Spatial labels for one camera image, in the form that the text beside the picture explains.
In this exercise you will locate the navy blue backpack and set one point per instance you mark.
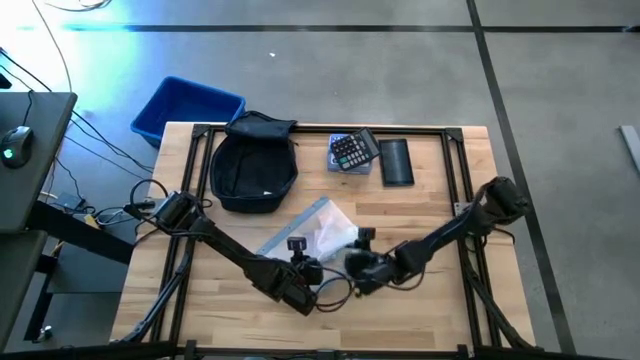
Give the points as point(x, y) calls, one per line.
point(252, 170)

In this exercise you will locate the blue first aid kit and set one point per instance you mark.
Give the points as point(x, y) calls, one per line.
point(362, 169)

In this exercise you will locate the black power adapter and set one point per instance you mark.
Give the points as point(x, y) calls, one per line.
point(67, 201)

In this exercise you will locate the black calculator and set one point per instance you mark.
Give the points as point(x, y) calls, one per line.
point(354, 149)

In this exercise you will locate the black aluminium table frame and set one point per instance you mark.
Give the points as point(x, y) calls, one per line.
point(310, 129)

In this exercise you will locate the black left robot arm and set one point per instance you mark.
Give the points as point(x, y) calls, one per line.
point(225, 245)

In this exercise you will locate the black desk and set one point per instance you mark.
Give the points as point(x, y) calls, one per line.
point(30, 190)

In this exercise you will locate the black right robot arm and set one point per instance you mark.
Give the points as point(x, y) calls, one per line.
point(445, 232)

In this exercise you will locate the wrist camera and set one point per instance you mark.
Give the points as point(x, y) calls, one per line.
point(366, 235)
point(297, 244)

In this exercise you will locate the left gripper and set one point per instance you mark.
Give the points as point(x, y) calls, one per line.
point(309, 271)

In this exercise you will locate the black rectangular case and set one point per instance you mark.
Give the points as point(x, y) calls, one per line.
point(396, 162)

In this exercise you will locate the grey metal bar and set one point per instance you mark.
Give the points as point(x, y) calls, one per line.
point(631, 147)

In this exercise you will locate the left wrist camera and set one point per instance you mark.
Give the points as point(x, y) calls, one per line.
point(297, 244)

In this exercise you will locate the blue plastic tub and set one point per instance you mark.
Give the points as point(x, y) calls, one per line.
point(185, 105)

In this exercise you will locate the white mesh zip pouch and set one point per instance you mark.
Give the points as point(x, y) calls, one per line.
point(320, 225)

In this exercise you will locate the black computer mouse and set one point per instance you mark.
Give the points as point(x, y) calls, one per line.
point(17, 147)

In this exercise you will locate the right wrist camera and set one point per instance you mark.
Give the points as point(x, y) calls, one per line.
point(366, 235)

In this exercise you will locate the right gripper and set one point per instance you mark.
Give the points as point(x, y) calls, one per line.
point(370, 272)

